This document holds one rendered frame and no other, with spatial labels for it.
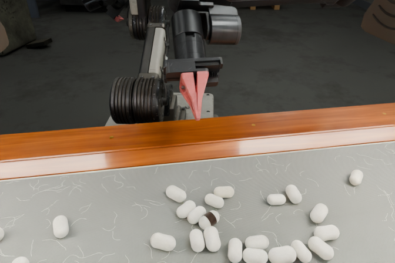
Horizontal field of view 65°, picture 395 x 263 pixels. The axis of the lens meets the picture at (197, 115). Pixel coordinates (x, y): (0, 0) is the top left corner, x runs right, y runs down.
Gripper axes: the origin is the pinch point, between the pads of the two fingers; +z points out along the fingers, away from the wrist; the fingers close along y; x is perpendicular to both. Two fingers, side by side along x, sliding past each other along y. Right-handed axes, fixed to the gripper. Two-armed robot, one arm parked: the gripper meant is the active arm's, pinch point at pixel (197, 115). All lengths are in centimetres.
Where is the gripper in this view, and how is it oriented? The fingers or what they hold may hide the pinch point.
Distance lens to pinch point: 53.1
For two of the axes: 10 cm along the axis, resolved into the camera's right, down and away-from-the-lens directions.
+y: 9.9, -0.7, 1.3
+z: 1.1, 9.4, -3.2
